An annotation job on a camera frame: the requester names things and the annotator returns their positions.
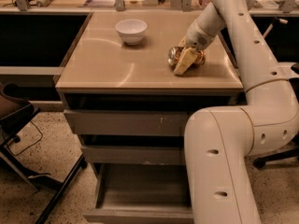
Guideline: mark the grey drawer cabinet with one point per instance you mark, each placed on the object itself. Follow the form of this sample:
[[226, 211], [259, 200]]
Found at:
[[104, 73]]

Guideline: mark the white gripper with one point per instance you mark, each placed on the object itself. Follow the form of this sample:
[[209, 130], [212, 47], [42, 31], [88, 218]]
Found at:
[[197, 36]]

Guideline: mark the grey top drawer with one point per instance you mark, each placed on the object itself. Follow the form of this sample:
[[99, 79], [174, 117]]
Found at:
[[134, 123]]

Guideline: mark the grey open bottom drawer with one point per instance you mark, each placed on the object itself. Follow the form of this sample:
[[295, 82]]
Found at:
[[141, 194]]

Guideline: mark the black chair base right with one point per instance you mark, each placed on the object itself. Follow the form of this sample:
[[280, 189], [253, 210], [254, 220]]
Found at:
[[260, 163]]

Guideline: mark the white ceramic bowl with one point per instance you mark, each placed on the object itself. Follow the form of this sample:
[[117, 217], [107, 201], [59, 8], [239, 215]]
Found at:
[[131, 31]]

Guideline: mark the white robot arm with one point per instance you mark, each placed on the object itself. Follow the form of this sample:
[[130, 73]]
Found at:
[[217, 139]]

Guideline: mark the grey middle drawer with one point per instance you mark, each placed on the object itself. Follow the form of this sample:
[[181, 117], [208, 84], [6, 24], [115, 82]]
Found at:
[[134, 155]]

